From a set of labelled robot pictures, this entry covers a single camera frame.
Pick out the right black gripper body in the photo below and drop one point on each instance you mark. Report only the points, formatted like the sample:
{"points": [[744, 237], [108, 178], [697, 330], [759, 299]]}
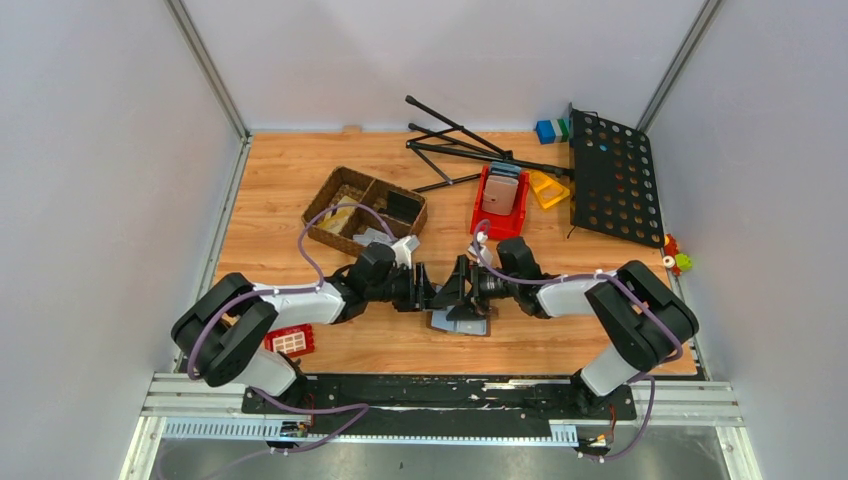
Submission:
{"points": [[486, 286]]}

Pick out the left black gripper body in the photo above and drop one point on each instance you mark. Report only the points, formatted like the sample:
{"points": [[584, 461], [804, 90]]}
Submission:
{"points": [[406, 297]]}

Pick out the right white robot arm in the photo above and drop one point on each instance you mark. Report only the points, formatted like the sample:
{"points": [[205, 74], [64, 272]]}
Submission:
{"points": [[646, 323]]}

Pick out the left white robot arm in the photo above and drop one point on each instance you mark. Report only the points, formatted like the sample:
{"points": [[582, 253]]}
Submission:
{"points": [[222, 334]]}

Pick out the silver card in basket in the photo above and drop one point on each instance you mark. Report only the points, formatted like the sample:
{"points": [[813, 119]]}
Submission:
{"points": [[372, 235]]}

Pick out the black card in basket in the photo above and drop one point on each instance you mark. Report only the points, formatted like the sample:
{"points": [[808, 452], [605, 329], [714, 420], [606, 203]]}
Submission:
{"points": [[402, 207]]}

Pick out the gold card in basket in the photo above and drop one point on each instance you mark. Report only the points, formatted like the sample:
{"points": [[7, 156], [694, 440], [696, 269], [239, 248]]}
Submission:
{"points": [[335, 220]]}

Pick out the red plastic bin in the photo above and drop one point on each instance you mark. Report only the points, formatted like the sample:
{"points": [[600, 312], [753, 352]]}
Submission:
{"points": [[502, 227]]}

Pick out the pink wallet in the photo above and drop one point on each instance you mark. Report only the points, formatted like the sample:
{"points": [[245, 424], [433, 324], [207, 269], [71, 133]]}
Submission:
{"points": [[499, 194]]}

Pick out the woven wicker basket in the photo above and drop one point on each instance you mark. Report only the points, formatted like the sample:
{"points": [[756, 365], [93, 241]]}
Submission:
{"points": [[370, 194]]}

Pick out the red white small tray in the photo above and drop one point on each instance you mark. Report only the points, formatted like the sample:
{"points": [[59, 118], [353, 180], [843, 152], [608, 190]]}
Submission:
{"points": [[292, 341]]}

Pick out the black folded tripod stand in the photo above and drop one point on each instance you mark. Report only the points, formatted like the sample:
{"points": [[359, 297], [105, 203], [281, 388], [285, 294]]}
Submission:
{"points": [[458, 141]]}

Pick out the black perforated metal tray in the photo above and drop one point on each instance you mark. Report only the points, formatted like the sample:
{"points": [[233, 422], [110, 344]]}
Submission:
{"points": [[614, 187]]}

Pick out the blue green toy block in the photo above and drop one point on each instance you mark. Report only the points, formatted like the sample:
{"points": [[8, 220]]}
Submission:
{"points": [[553, 131]]}

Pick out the red green toy pieces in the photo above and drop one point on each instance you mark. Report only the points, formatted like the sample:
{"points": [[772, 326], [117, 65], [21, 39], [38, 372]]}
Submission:
{"points": [[674, 259]]}

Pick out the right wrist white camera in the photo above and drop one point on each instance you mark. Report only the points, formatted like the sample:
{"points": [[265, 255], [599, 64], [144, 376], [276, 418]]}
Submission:
{"points": [[478, 251]]}

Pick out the wrist white camera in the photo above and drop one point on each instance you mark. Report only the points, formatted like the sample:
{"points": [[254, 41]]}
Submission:
{"points": [[478, 251], [405, 248]]}

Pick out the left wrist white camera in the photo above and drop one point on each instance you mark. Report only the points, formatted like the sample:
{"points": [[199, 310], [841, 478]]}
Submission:
{"points": [[405, 248]]}

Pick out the yellow plastic frame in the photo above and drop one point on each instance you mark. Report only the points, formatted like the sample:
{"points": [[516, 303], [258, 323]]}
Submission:
{"points": [[547, 191]]}

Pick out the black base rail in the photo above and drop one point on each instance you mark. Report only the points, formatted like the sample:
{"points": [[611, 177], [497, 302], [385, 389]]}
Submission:
{"points": [[457, 410]]}

